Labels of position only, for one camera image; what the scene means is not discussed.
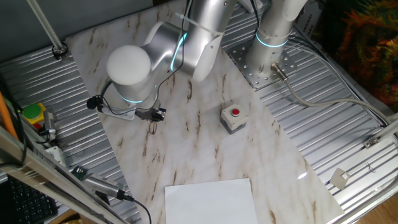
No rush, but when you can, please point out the silver ribbed camera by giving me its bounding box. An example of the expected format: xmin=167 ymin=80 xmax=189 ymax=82
xmin=82 ymin=173 xmax=134 ymax=202

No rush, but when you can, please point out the yellow box green button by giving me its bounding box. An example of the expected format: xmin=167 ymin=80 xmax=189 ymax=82
xmin=22 ymin=102 xmax=47 ymax=130

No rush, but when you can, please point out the black cable of ribbed camera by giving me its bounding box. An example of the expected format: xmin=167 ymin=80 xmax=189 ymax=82
xmin=130 ymin=197 xmax=153 ymax=224

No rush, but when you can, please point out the grey box small red button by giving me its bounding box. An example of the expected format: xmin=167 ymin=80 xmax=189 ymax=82
xmin=220 ymin=102 xmax=249 ymax=135

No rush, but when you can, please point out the small white adhesive mount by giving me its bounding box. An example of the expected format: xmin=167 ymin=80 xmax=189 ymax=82
xmin=329 ymin=167 xmax=351 ymax=190

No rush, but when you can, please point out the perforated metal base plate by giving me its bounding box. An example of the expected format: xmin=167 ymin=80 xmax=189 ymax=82
xmin=226 ymin=40 xmax=298 ymax=91

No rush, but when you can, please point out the colourful patterned cloth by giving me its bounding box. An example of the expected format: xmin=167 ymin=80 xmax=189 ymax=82
xmin=310 ymin=0 xmax=398 ymax=113

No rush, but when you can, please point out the orange pole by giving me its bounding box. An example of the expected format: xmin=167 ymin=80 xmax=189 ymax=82
xmin=0 ymin=91 xmax=19 ymax=139

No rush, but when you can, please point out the aluminium profile beam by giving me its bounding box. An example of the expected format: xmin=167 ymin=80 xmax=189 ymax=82
xmin=0 ymin=126 xmax=128 ymax=224

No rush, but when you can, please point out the marble patterned board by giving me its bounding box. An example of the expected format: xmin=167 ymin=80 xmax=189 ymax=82
xmin=65 ymin=0 xmax=345 ymax=224

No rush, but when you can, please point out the aluminium frame post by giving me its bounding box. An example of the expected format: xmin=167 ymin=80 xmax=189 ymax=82
xmin=26 ymin=0 xmax=69 ymax=62

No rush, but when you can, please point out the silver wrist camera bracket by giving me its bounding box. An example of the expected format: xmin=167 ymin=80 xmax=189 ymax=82
xmin=98 ymin=105 xmax=138 ymax=121

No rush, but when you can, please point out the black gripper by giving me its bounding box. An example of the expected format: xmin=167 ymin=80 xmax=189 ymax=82
xmin=135 ymin=107 xmax=167 ymax=122

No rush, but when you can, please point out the aluminium corner bracket rail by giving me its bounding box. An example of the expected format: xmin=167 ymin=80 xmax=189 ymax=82
xmin=363 ymin=119 xmax=398 ymax=149

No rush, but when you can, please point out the white paper sheet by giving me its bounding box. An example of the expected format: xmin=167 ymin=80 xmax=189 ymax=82
xmin=164 ymin=177 xmax=259 ymax=224

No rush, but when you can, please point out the white printed carton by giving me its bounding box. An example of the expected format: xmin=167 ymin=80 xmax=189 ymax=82
xmin=294 ymin=4 xmax=324 ymax=40

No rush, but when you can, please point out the black keyboard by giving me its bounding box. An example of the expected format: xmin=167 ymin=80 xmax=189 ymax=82
xmin=0 ymin=177 xmax=59 ymax=224

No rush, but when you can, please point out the thick grey base cable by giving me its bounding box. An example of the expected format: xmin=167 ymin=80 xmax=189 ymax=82
xmin=269 ymin=62 xmax=393 ymax=125

